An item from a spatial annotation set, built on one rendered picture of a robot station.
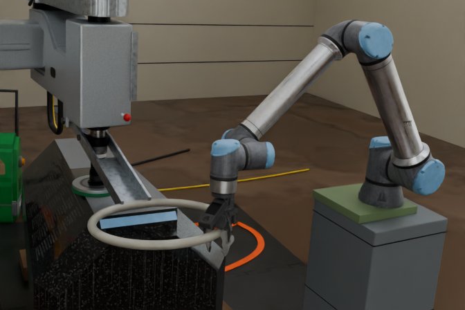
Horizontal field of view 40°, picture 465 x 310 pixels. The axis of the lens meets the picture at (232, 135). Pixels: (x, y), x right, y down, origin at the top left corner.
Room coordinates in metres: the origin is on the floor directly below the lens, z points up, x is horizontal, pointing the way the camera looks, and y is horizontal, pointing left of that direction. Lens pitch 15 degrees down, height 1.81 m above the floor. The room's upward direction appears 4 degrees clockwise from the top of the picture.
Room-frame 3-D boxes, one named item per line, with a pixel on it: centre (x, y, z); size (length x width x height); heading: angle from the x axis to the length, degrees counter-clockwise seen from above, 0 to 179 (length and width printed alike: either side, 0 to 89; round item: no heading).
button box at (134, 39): (2.58, 0.44, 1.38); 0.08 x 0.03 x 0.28; 32
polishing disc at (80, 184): (2.58, 0.57, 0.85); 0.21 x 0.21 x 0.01
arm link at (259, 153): (2.02, -0.08, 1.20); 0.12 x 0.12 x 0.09; 29
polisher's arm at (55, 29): (2.92, 0.76, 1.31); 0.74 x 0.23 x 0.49; 32
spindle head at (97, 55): (2.65, 0.61, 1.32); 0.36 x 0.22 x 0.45; 32
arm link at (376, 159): (2.51, -0.65, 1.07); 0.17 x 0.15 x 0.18; 29
